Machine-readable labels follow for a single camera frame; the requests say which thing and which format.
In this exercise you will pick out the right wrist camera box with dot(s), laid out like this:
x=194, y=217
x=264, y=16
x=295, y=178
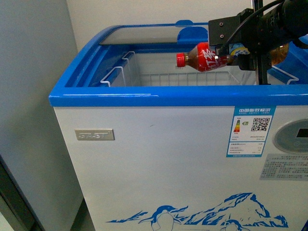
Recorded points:
x=220, y=30

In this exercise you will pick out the white wire freezer basket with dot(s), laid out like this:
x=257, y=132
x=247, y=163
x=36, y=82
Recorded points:
x=159, y=69

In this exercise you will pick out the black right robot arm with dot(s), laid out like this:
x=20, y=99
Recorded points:
x=297, y=20

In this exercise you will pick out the red iced tea bottle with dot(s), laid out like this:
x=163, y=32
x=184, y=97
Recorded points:
x=203, y=59

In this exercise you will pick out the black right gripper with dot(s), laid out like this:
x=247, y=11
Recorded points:
x=266, y=36

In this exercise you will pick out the white blue chest freezer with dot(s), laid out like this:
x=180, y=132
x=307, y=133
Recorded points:
x=183, y=158

